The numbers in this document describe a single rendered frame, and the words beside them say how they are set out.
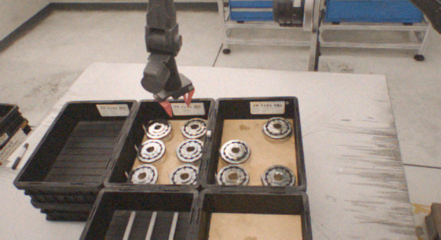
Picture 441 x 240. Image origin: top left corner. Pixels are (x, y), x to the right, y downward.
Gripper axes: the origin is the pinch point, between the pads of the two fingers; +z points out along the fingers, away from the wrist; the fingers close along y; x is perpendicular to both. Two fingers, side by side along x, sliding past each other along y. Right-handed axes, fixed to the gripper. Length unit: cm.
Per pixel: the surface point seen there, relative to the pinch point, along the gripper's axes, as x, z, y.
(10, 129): 114, 55, -55
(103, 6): 342, 106, 78
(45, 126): 75, 36, -37
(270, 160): -19.6, 23.7, 18.5
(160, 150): 7.9, 20.1, -8.0
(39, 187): 15.6, 13.1, -44.8
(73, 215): 15, 32, -43
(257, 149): -13.0, 23.8, 18.6
